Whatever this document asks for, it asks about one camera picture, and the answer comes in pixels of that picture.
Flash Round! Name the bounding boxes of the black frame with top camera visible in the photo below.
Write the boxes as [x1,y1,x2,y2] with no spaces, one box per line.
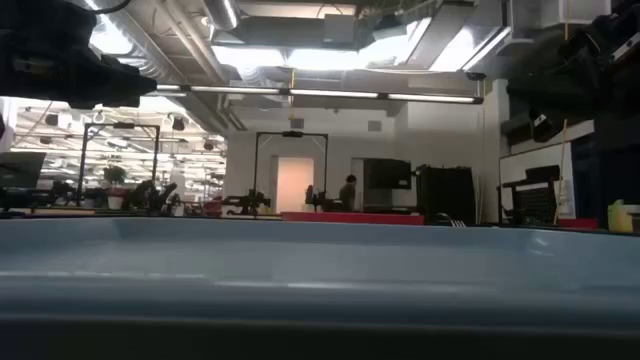
[253,130,330,217]

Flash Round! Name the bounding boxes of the dark desk monitor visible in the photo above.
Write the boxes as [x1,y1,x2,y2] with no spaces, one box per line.
[0,150,48,191]

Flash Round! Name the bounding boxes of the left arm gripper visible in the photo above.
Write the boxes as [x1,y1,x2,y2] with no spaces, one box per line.
[0,0,158,110]

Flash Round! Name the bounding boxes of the black tall cabinet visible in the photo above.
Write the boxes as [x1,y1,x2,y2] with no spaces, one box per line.
[414,164,477,227]

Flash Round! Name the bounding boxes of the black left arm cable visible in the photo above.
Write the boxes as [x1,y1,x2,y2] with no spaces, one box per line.
[91,0,134,16]

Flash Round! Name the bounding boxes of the white wall board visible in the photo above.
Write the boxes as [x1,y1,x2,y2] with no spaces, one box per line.
[499,141,576,219]

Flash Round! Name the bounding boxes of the small red flat object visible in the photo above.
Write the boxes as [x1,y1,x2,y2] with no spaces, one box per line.
[558,217,600,231]

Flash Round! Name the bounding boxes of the background robot arms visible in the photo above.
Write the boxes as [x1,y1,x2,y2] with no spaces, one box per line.
[121,179,179,217]

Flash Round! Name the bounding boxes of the blue plastic tray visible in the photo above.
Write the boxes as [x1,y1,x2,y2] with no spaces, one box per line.
[0,215,640,324]

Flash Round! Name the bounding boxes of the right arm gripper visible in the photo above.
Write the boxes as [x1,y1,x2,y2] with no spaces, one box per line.
[501,69,597,147]

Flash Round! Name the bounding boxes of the long linear ceiling light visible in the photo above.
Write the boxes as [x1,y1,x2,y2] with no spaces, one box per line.
[144,83,485,106]

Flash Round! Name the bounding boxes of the round silver air duct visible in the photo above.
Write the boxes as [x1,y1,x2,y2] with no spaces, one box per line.
[201,0,239,32]

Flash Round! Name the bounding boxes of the potted green plant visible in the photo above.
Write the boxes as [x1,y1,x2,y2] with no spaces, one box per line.
[102,164,128,211]

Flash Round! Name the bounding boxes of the black wall screen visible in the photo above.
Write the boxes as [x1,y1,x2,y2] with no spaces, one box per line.
[362,157,413,191]

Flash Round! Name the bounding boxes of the black perforated metal cart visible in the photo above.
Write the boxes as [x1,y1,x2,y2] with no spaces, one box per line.
[496,164,562,227]

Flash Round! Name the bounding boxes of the black wide metal frame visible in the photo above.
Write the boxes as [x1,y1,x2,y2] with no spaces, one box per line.
[76,121,162,207]

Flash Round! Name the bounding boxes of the yellow-green plastic bottle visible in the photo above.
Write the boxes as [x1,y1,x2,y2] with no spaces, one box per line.
[606,198,635,234]

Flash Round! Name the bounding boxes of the person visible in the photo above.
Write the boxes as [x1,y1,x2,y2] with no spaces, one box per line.
[337,173,359,213]

